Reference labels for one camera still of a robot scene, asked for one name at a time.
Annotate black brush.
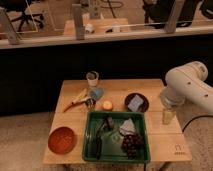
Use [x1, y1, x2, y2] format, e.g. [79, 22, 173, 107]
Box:
[96, 117, 114, 159]

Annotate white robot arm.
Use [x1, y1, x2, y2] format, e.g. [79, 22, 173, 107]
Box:
[160, 61, 213, 125]

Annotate dark brown bowl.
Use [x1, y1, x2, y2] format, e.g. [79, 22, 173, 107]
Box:
[124, 93, 149, 113]

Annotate grey sponge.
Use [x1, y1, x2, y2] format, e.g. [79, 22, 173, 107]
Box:
[128, 95, 144, 112]

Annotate white crumpled cloth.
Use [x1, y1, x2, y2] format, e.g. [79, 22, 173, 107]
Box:
[119, 119, 136, 135]

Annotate dark purple grapes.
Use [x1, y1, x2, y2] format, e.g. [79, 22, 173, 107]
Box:
[121, 134, 143, 159]

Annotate small orange fruit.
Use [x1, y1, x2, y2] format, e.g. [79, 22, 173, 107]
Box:
[102, 101, 113, 111]

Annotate green plastic tray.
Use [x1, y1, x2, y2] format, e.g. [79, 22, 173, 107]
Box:
[82, 111, 151, 164]

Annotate background wooden table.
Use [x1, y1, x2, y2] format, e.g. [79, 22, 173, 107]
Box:
[64, 18, 130, 36]

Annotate orange bowl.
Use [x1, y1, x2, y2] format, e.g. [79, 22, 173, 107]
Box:
[48, 127, 77, 155]

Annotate black office chair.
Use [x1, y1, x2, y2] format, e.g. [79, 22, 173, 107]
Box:
[0, 0, 44, 32]

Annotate black cable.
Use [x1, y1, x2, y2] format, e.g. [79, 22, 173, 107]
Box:
[181, 114, 213, 133]

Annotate wooden handled tool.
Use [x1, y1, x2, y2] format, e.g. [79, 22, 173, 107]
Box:
[63, 89, 90, 112]

